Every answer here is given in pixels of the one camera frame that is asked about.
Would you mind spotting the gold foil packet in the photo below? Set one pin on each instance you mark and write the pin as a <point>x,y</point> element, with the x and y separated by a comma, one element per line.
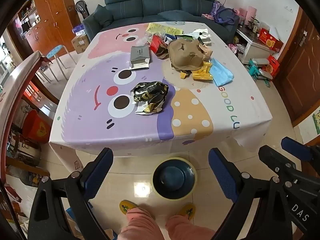
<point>202,72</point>

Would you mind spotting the red cardboard box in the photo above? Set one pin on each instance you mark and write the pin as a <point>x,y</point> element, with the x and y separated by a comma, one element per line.
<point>156,43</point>

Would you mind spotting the pink gift bag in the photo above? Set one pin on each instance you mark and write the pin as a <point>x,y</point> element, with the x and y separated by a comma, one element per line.
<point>251,12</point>

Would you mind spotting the black fan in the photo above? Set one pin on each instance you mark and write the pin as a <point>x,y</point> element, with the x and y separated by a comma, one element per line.
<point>82,8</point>

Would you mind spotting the person's yellow slipper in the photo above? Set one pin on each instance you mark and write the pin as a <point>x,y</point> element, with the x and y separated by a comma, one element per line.
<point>187,210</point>
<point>126,206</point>

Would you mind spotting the wall poster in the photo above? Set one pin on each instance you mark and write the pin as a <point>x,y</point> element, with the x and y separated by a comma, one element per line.
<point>317,122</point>

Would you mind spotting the red container yellow print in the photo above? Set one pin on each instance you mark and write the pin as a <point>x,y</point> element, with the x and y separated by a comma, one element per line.
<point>35,127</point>

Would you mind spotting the white cabinet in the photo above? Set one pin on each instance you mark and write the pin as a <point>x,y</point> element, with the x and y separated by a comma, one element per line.
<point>255,51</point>

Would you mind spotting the yellow plastic bag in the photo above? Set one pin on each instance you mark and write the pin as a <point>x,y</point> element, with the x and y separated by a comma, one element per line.
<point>155,26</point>

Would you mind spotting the purple backpack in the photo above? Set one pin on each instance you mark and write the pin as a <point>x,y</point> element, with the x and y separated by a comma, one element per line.
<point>225,13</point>

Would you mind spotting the black gold crumpled wrapper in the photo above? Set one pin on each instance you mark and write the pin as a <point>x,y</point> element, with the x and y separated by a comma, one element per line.
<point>150,95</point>

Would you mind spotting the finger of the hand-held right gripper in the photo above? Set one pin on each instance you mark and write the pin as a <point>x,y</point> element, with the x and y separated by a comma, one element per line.
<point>295,147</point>
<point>272,158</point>

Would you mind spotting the dark teal sofa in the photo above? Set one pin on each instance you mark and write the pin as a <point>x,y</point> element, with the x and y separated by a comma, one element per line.
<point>160,2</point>

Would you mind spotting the cartoon printed tablecloth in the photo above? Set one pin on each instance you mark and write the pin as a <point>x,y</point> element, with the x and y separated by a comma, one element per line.
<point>82,120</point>

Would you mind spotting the person's left yellow slipper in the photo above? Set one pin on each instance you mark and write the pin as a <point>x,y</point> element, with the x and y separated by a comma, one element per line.
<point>126,206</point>

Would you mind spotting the brown crumpled paper bag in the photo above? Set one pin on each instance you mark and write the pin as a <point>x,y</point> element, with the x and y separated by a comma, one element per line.
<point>185,55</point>

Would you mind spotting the blue face mask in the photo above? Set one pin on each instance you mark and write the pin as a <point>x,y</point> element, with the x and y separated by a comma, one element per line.
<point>221,72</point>

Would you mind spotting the blue purple package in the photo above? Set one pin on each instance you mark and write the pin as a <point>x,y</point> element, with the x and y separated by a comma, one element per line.
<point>78,29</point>

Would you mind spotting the wooden dining table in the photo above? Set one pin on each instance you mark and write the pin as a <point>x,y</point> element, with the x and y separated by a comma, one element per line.
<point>15,80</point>

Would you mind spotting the red gift box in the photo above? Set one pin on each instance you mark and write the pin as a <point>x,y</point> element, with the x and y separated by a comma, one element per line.
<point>270,40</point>

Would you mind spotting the person's right leg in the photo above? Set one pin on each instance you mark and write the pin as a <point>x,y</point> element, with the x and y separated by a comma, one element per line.
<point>187,230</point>

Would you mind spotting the person's left leg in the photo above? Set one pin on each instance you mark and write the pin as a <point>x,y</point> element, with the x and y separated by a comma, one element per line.
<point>140,225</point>

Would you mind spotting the person's leg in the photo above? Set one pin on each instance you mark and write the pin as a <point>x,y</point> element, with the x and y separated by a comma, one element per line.
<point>187,230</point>
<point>140,225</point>

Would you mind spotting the brown cardboard box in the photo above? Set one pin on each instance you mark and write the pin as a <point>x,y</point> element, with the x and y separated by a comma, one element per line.
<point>80,43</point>

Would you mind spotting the teal grey ride-on toy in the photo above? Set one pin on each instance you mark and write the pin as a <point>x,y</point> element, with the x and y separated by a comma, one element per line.
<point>257,71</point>

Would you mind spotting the blue seat stool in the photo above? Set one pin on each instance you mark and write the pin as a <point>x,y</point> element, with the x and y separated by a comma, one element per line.
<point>53,50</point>

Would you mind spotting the silver cardboard box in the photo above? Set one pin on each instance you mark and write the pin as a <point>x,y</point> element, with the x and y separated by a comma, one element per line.
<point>140,55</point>

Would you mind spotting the person's right yellow slipper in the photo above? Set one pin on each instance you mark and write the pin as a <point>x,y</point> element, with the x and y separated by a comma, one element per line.
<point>187,210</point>

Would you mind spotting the wooden door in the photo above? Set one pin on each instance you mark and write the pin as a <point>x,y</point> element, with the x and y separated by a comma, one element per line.
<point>300,75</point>

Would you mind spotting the dark blue trash bin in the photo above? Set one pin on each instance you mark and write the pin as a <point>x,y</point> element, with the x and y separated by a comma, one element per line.
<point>175,177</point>

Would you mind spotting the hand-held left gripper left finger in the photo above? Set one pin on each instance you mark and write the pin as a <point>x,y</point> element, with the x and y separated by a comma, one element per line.
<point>96,177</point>

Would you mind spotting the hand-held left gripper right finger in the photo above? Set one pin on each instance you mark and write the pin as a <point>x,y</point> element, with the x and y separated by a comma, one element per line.
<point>222,177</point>

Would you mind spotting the wooden wardrobe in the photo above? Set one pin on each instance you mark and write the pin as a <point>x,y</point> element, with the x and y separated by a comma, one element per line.
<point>50,10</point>

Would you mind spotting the brown crumpled wrapper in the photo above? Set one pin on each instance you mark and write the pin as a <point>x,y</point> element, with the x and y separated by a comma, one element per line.
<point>163,53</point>

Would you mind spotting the red carry box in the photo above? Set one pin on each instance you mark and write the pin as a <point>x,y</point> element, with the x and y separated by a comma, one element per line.
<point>273,65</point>

